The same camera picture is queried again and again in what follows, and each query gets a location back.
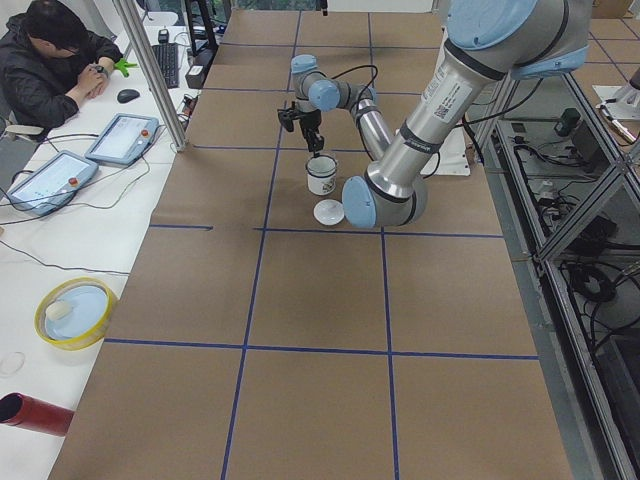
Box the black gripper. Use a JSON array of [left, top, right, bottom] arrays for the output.
[[298, 102, 324, 153]]

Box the white mug lid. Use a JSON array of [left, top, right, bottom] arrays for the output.
[[313, 199, 344, 226]]

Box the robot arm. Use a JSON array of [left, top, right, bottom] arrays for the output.
[[278, 1, 592, 228]]

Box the white enamel mug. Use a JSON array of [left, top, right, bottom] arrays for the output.
[[305, 155, 338, 196]]

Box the black computer box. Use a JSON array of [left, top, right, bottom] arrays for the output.
[[185, 49, 215, 89]]

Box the black keyboard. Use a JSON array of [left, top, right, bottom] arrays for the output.
[[152, 43, 180, 89]]

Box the upper teach pendant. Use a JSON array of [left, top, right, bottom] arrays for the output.
[[84, 113, 160, 167]]

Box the teach pendant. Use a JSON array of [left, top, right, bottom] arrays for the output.
[[8, 150, 98, 216], [84, 113, 160, 167]]

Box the black computer mouse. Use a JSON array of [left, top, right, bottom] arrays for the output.
[[117, 89, 140, 104]]

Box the lower teach pendant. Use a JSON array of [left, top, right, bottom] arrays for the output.
[[8, 150, 98, 216]]

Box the seated person black jacket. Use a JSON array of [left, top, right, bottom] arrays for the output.
[[1, 1, 122, 134]]

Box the yellow tape roll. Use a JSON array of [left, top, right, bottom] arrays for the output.
[[34, 277, 118, 351]]

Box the clear round dish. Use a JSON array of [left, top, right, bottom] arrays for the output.
[[0, 351, 26, 378]]

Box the red cylinder bottle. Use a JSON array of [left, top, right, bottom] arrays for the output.
[[1, 392, 74, 437]]

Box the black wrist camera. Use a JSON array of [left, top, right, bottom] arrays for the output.
[[277, 101, 303, 132]]

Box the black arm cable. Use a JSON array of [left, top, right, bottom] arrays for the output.
[[329, 64, 380, 109]]

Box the white camera stand base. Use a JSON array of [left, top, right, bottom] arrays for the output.
[[421, 128, 471, 177]]

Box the aluminium frame post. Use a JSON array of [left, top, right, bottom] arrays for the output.
[[113, 0, 187, 152]]

